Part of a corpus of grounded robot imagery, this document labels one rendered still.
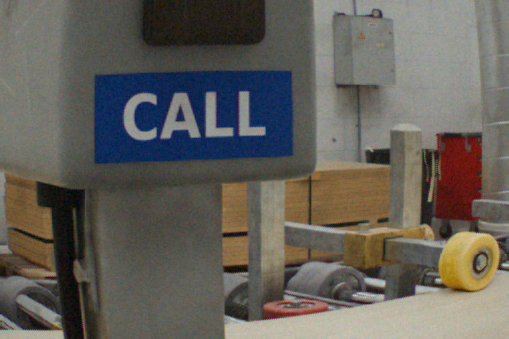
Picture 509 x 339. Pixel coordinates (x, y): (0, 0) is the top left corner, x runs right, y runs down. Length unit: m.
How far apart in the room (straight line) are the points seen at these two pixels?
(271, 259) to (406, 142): 0.26
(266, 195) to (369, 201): 6.05
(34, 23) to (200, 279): 0.08
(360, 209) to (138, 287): 7.32
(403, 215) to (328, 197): 5.74
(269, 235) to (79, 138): 1.34
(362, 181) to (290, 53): 7.30
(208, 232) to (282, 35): 0.05
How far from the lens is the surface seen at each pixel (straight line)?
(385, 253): 1.71
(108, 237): 0.30
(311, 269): 2.21
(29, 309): 1.72
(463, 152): 9.01
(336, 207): 7.51
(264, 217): 1.61
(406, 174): 1.74
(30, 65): 0.30
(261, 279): 1.62
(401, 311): 1.46
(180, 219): 0.31
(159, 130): 0.29
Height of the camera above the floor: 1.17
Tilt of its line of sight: 3 degrees down
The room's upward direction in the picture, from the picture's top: straight up
